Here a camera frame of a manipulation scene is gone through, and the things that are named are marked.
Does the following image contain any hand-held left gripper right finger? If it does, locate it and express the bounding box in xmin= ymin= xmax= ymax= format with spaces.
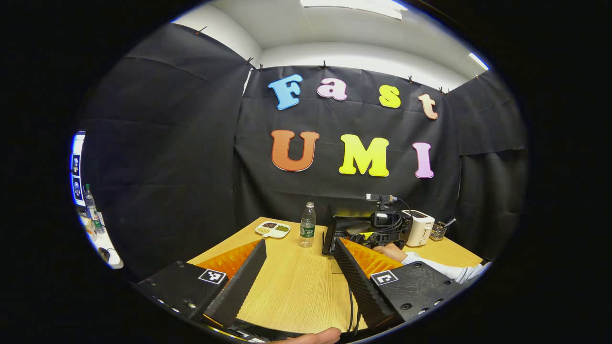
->
xmin=333 ymin=237 xmax=467 ymax=330

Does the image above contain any long ceiling light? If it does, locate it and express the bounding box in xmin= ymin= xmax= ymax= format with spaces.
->
xmin=300 ymin=0 xmax=407 ymax=20

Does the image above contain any clear plastic water bottle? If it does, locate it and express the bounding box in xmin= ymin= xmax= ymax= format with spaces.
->
xmin=299 ymin=201 xmax=317 ymax=248
xmin=84 ymin=184 xmax=105 ymax=235

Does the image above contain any row of cloth clips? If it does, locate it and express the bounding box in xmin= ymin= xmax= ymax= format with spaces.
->
xmin=196 ymin=26 xmax=479 ymax=95

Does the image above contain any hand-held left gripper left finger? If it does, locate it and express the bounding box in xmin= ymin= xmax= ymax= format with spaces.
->
xmin=134 ymin=239 xmax=267 ymax=329

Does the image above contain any black backdrop cloth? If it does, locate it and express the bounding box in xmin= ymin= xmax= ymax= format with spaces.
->
xmin=79 ymin=23 xmax=529 ymax=280

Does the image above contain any black cable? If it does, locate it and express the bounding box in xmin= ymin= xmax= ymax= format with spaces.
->
xmin=348 ymin=286 xmax=360 ymax=335

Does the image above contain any sectioned snack plate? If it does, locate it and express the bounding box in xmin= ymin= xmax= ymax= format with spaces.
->
xmin=254 ymin=220 xmax=291 ymax=239

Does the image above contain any wall poster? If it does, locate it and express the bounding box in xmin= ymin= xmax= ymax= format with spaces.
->
xmin=71 ymin=131 xmax=87 ymax=207

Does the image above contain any white toaster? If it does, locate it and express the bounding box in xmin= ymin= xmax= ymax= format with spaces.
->
xmin=405 ymin=210 xmax=436 ymax=247

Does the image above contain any black electric oven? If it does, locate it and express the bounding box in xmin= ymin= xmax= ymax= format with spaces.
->
xmin=321 ymin=214 xmax=413 ymax=274

